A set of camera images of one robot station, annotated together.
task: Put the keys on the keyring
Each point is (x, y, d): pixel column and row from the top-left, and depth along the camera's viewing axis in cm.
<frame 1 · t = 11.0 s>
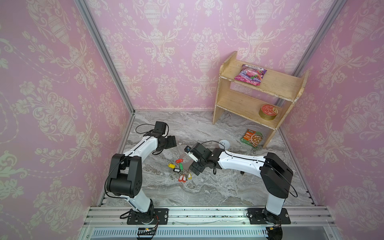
left hand: (171, 144, 93), fingers open
right hand: (197, 161, 88), fingers open
red round tin: (268, 112, 87), point 26 cm above the table
green orange food packet: (252, 137, 105), point 2 cm above the table
red key tag: (179, 160, 96), on the table
yellow key tag: (171, 165, 94), on the table
green key tag: (181, 165, 93), on the table
black key tag: (177, 170, 92), on the table

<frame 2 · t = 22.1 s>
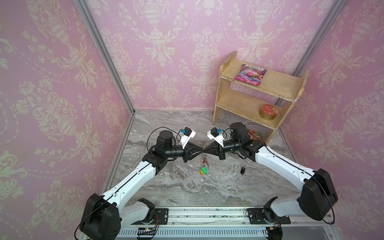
left hand: (202, 152, 70), fingers closed
right hand: (205, 150, 73), fingers closed
green key tag: (204, 170, 74), point 17 cm above the table
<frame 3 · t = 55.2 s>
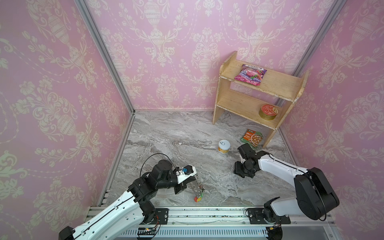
left hand: (193, 179, 70), fingers closed
right hand: (238, 172, 88), fingers open
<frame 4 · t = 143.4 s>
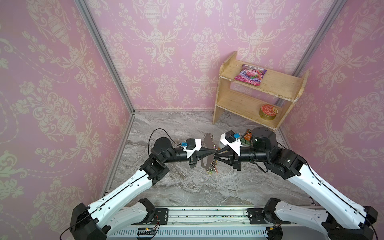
left hand: (213, 153, 57), fingers closed
right hand: (216, 155, 60), fingers closed
